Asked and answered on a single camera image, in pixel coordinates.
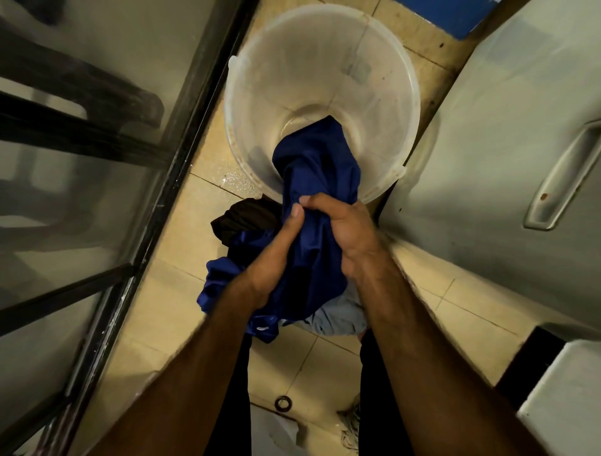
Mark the person's left hand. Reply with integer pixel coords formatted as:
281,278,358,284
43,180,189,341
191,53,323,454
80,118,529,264
244,202,306,311

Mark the person's right hand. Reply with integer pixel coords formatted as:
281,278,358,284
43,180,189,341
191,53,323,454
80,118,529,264
299,192,391,282

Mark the black eyelet curtain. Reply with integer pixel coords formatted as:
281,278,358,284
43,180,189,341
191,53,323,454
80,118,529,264
210,197,282,247

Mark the light blue clothes cloth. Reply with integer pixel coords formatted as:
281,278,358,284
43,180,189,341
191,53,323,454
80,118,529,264
300,281,369,337

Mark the blue eyelet curtain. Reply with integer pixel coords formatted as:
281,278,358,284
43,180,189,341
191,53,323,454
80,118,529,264
197,116,362,344

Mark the white washing machine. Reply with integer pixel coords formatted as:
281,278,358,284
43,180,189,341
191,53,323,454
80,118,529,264
378,0,601,329

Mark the translucent white plastic bucket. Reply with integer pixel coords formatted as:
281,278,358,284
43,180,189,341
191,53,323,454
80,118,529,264
223,3,421,205

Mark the person's left forearm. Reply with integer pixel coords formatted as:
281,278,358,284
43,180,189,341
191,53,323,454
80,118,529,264
89,277,264,456

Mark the person's right forearm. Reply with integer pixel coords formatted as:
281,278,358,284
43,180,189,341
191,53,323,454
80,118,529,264
352,253,548,456

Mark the white appliance with blue base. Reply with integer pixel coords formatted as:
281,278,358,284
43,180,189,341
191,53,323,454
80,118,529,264
394,0,501,41

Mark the dark wooden furniture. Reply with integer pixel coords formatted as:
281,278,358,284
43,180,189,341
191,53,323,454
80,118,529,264
0,18,165,170

